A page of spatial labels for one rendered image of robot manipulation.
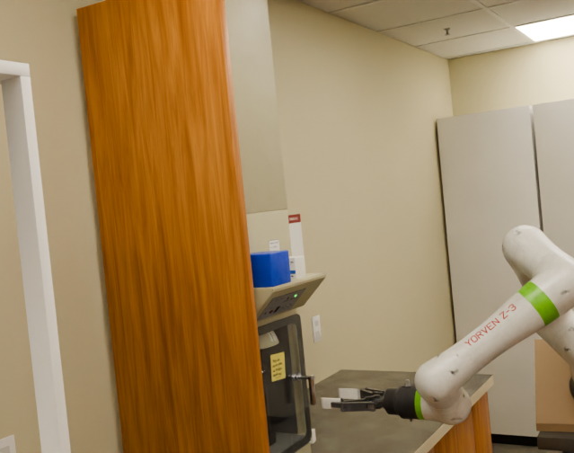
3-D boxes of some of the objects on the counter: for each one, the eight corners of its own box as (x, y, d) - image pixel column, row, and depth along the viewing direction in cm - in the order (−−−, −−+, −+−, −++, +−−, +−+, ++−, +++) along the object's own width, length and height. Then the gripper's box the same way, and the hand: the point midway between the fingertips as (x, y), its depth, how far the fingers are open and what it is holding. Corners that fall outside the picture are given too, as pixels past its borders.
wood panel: (127, 490, 213) (75, 9, 208) (134, 486, 215) (83, 11, 211) (269, 511, 188) (215, -34, 184) (275, 507, 191) (222, -32, 186)
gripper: (414, 378, 215) (346, 376, 226) (384, 398, 195) (311, 395, 206) (416, 404, 215) (348, 400, 226) (386, 426, 195) (313, 421, 207)
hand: (336, 398), depth 215 cm, fingers open, 10 cm apart
